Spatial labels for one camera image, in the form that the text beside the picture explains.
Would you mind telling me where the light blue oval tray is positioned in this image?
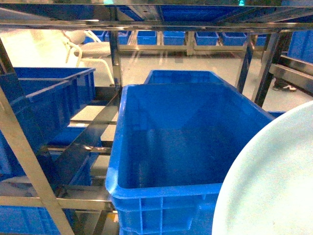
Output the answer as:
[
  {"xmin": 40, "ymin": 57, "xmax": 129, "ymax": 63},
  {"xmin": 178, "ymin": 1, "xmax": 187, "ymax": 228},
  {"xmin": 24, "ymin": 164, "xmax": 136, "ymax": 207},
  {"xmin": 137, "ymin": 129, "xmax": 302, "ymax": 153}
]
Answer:
[{"xmin": 212, "ymin": 102, "xmax": 313, "ymax": 235}]

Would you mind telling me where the blue bin rack middle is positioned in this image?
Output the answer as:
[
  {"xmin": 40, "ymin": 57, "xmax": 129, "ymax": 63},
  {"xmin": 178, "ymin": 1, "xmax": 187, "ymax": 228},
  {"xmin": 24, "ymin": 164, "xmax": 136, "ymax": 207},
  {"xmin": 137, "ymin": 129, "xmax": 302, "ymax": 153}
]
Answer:
[{"xmin": 105, "ymin": 83, "xmax": 273, "ymax": 235}]

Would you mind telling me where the blue bin rack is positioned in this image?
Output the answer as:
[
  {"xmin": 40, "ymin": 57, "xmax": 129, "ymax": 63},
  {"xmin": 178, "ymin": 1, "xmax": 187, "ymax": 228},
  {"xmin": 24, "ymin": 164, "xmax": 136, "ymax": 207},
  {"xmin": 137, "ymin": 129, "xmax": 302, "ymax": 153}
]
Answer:
[
  {"xmin": 105, "ymin": 83, "xmax": 273, "ymax": 235},
  {"xmin": 0, "ymin": 67, "xmax": 96, "ymax": 177}
]

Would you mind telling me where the white round stool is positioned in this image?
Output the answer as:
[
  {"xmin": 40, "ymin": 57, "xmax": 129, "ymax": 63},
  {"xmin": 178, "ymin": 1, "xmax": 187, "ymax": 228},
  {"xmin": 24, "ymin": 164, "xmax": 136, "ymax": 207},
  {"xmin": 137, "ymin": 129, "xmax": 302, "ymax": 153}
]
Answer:
[{"xmin": 62, "ymin": 30, "xmax": 114, "ymax": 86}]

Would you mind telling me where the blue bin left rack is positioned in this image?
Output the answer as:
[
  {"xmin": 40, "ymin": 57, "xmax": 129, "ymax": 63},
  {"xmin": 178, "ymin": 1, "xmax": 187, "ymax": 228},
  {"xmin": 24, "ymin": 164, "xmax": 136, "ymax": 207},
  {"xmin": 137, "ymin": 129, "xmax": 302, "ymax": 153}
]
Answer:
[{"xmin": 0, "ymin": 67, "xmax": 96, "ymax": 177}]

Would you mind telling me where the steel flow rack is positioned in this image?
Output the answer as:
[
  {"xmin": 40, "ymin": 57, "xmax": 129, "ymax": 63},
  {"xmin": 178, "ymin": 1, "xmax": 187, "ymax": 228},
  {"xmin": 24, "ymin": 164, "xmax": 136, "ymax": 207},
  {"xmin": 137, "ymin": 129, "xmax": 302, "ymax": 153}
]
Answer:
[{"xmin": 0, "ymin": 0, "xmax": 313, "ymax": 235}]

